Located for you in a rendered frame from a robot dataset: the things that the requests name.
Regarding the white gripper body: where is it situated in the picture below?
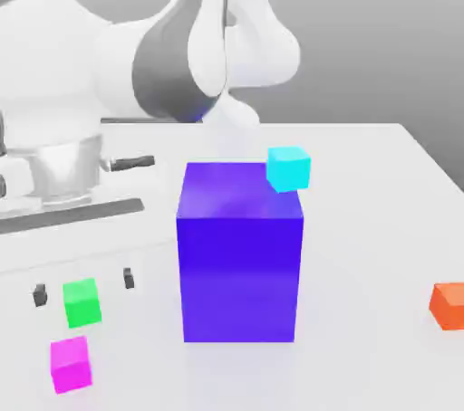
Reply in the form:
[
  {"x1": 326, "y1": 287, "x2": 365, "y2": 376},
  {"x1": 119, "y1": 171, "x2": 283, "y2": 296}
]
[{"x1": 0, "y1": 196, "x2": 174, "y2": 273}]

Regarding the small green cube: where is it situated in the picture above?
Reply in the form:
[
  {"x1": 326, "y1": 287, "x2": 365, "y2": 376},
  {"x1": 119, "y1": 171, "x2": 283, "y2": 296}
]
[{"x1": 62, "y1": 277, "x2": 103, "y2": 330}]

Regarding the small magenta cube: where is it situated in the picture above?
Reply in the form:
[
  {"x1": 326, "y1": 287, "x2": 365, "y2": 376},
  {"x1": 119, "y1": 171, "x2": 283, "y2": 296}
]
[{"x1": 49, "y1": 335, "x2": 94, "y2": 396}]

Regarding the small cyan cube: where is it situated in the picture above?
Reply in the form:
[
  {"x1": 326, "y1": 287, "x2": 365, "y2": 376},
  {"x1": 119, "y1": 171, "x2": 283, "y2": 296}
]
[{"x1": 266, "y1": 145, "x2": 313, "y2": 195}]

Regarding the small orange cube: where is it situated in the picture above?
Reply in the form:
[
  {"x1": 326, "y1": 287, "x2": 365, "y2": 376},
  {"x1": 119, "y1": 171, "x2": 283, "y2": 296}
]
[{"x1": 428, "y1": 282, "x2": 464, "y2": 332}]

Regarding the large purple box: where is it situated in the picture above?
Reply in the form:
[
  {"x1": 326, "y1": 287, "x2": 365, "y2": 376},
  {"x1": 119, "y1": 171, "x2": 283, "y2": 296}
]
[{"x1": 176, "y1": 161, "x2": 305, "y2": 344}]

